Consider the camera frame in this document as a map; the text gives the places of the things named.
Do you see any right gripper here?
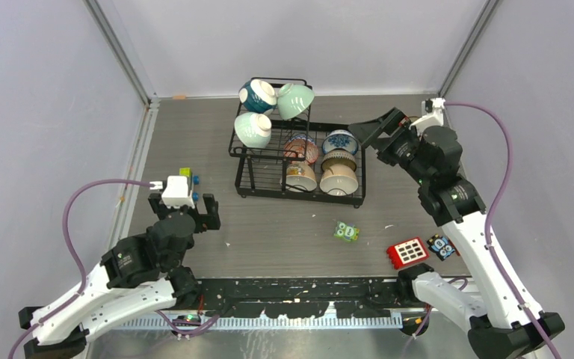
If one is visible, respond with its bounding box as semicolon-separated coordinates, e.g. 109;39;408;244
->
348;106;431;185

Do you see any mint green bowl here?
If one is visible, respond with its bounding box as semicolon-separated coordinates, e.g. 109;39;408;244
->
277;83;315;120

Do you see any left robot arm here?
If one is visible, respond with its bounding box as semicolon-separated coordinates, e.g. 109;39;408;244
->
19;194;220;358

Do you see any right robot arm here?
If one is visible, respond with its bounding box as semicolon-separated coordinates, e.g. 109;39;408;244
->
348;108;565;358

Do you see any blue white patterned bowl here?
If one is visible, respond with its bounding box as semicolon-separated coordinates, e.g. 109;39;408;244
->
321;129;359;155

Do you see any yellow blue toy block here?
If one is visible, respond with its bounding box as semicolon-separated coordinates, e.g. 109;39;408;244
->
179;168;200;202

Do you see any brown rimmed stacked bowl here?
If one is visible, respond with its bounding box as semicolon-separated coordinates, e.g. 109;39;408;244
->
321;149;357;171

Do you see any cream bowl right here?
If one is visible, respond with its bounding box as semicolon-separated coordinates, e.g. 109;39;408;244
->
319;164;359;197

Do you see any cream bowl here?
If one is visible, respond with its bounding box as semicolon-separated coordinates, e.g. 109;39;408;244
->
285;162;318;193
319;164;359;197

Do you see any red patterned bowl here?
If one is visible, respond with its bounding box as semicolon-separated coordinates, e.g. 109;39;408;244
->
283;135;320;165

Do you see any cream bowl left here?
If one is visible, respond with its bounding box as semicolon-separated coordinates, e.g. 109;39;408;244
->
285;162;318;193

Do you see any green owl block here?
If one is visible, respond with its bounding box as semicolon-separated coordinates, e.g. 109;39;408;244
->
333;221;359;242

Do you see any pale mint bowl front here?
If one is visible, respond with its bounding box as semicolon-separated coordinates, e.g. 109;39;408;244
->
234;112;272;148

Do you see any dark teal bowl white foot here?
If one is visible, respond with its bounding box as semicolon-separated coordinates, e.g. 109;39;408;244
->
238;79;277;115

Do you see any red grid block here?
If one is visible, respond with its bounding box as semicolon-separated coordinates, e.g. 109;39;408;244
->
386;237;430;270

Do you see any dark blue owl block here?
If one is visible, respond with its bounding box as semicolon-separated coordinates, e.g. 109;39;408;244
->
426;234;456;261

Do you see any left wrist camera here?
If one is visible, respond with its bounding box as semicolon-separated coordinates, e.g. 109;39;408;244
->
149;175;195;209

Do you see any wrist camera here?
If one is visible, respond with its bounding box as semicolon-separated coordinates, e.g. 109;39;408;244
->
149;175;195;209
411;97;445;134

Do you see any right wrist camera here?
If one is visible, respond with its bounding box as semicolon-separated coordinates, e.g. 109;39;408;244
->
411;97;445;134

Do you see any black wire dish rack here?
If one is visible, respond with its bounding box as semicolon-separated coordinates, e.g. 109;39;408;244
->
229;77;366;208

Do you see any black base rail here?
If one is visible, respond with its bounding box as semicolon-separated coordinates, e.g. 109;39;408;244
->
191;277;427;319

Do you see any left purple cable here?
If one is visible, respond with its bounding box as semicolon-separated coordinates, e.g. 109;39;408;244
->
7;179;164;359

